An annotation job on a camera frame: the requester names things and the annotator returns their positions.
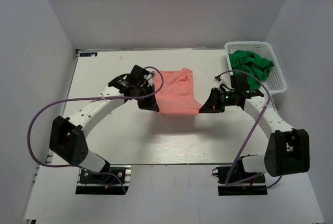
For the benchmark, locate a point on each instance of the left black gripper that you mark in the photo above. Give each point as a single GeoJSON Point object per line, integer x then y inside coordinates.
{"type": "Point", "coordinates": [145, 96]}

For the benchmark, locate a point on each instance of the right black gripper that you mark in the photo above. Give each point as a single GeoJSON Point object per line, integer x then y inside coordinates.
{"type": "Point", "coordinates": [218, 99]}

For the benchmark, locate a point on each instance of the pink t-shirt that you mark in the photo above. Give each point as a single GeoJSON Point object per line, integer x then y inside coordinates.
{"type": "Point", "coordinates": [176, 97]}

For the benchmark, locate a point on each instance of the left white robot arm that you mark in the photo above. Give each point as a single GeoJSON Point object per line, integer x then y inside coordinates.
{"type": "Point", "coordinates": [68, 135]}

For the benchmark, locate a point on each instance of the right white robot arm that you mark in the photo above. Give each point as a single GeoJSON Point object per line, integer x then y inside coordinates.
{"type": "Point", "coordinates": [288, 148]}

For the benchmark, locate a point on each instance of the green t-shirt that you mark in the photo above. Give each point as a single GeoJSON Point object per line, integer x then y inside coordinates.
{"type": "Point", "coordinates": [251, 63]}

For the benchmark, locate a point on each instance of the white plastic basket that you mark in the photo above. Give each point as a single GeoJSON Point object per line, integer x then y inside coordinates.
{"type": "Point", "coordinates": [275, 82]}

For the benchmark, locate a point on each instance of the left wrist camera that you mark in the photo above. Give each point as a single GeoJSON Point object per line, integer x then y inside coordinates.
{"type": "Point", "coordinates": [150, 76]}

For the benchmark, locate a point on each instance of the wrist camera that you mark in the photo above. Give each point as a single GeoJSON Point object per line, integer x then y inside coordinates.
{"type": "Point", "coordinates": [219, 80]}
{"type": "Point", "coordinates": [150, 76]}

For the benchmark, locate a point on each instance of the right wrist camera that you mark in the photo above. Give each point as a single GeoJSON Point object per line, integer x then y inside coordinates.
{"type": "Point", "coordinates": [219, 80]}

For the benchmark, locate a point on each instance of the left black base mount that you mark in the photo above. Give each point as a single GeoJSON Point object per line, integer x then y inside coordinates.
{"type": "Point", "coordinates": [89, 184]}

